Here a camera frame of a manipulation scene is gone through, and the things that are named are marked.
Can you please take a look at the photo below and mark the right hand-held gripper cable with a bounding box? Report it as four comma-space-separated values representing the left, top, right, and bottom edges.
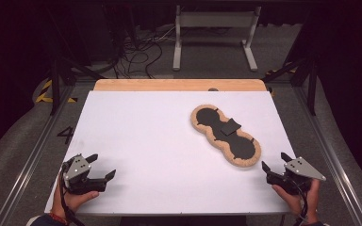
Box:
290, 180, 309, 226

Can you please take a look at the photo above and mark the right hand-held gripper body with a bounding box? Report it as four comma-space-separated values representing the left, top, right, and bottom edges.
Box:
266, 156, 327, 196

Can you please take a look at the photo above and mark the white metal stand frame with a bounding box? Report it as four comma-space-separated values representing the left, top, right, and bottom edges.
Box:
173, 4, 262, 73

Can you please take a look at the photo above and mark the person's right hand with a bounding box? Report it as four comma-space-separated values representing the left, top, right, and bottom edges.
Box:
271, 178, 321, 224

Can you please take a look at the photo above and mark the yellow black floor tape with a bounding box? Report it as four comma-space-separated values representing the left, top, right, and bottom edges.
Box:
265, 61, 298, 76
35, 79, 78, 104

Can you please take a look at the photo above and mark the red bracelet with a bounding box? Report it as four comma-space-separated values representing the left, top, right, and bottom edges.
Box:
48, 212, 69, 226

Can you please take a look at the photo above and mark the aluminium floor rail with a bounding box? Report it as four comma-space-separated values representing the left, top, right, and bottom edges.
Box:
290, 86, 362, 226
0, 84, 76, 226

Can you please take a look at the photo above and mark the white board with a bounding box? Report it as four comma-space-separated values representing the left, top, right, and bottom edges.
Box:
44, 90, 317, 217

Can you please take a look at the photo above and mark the wooden table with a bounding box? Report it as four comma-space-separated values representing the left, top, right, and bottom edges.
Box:
93, 78, 268, 92

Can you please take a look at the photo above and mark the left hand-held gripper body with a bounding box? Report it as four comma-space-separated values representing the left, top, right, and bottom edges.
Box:
61, 153, 107, 195

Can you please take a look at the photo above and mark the bundle of floor cables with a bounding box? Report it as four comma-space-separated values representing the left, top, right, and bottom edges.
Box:
111, 26, 177, 79

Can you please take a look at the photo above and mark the black metal stand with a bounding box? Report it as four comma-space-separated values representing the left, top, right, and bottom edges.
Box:
262, 56, 320, 117
48, 6, 107, 116

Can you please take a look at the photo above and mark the hand-held gripper cable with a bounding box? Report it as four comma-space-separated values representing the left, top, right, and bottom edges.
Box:
290, 180, 309, 226
59, 165, 86, 226

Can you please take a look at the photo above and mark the person's left hand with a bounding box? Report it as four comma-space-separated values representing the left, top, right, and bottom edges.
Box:
51, 173, 100, 219

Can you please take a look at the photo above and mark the left hand-held gripper cable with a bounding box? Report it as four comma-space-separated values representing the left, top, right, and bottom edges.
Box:
59, 165, 86, 226

